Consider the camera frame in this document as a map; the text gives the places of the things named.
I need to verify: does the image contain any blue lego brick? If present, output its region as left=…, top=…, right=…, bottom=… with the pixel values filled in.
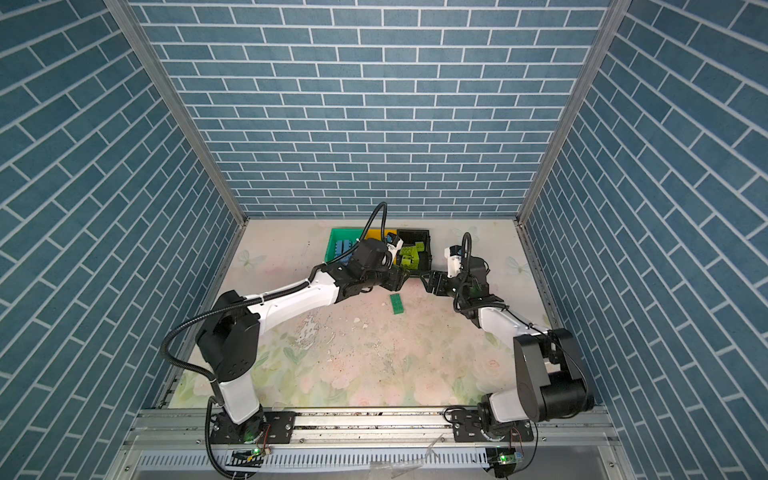
left=333, top=239, right=357, bottom=258

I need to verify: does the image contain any dark green lego brick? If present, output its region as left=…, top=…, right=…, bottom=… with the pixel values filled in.
left=389, top=294, right=405, bottom=315

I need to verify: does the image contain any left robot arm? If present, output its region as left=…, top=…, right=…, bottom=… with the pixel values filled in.
left=196, top=235, right=409, bottom=425

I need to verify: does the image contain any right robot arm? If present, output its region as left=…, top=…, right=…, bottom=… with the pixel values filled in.
left=421, top=246, right=595, bottom=429

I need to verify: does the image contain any yellow plastic bin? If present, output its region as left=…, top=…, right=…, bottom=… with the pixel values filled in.
left=365, top=229, right=397, bottom=241

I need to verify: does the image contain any black plastic bin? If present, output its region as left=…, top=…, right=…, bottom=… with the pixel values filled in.
left=396, top=228, right=432, bottom=275

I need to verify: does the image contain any green plastic bin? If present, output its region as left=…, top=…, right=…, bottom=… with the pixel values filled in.
left=324, top=228, right=363, bottom=264

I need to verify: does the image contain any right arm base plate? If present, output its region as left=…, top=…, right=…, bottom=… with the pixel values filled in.
left=442, top=406, right=535, bottom=443

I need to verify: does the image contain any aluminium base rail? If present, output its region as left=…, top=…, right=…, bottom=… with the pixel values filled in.
left=103, top=405, right=637, bottom=480

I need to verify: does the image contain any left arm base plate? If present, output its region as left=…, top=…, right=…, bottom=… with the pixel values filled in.
left=209, top=411, right=297, bottom=445

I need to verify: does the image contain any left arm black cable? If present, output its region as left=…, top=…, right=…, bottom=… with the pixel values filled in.
left=159, top=202, right=390, bottom=480

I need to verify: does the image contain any aluminium corner post right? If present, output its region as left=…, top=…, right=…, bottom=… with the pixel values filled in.
left=515, top=0, right=634, bottom=227

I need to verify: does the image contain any aluminium corner post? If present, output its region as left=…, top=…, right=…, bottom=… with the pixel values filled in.
left=515, top=0, right=634, bottom=227
left=104, top=0, right=248, bottom=227

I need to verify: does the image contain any aluminium corner post left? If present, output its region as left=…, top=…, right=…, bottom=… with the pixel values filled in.
left=104, top=0, right=248, bottom=227

